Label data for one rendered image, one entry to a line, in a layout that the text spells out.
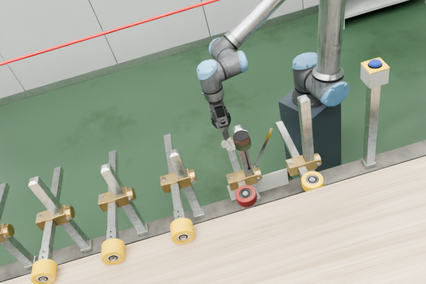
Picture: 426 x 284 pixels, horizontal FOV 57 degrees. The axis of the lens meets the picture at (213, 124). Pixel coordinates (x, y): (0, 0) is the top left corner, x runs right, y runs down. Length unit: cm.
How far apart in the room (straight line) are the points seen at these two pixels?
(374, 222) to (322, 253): 20
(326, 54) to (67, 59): 292
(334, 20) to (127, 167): 194
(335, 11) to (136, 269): 129
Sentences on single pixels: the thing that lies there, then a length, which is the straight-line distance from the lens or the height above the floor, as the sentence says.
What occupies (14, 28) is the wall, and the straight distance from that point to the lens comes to 418.
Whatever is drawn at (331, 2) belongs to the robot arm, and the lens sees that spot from 180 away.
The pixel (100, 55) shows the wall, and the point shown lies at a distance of 419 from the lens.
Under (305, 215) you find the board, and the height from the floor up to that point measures 90.
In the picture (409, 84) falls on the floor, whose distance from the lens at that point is 338.
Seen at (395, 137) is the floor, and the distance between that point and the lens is 294.
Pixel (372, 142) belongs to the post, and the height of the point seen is 85.
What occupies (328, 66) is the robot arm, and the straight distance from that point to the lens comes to 195.
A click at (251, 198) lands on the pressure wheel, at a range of 147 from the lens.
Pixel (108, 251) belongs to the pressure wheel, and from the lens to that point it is 143.
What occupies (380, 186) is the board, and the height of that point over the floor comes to 90.
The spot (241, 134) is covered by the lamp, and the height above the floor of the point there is 113.
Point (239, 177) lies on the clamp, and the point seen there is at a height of 87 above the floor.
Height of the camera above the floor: 208
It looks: 41 degrees down
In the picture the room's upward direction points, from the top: 17 degrees counter-clockwise
